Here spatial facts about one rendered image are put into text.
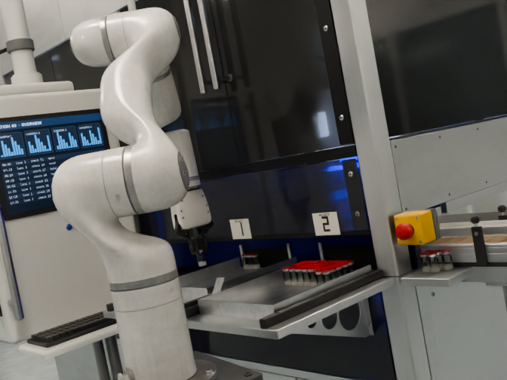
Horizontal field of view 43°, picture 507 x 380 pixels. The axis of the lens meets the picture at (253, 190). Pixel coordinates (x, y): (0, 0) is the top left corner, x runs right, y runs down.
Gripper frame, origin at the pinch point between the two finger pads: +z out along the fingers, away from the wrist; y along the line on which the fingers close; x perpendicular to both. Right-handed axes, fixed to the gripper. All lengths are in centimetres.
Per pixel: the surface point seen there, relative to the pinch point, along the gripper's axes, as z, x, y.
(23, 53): -69, -56, 14
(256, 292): 14.1, 16.0, -3.9
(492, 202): 60, -200, -469
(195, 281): 12.2, -19.2, -8.4
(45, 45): -85, -102, -15
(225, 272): 12.6, -19.9, -20.4
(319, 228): 1.7, 24.7, -21.9
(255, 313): 13.6, 35.8, 12.6
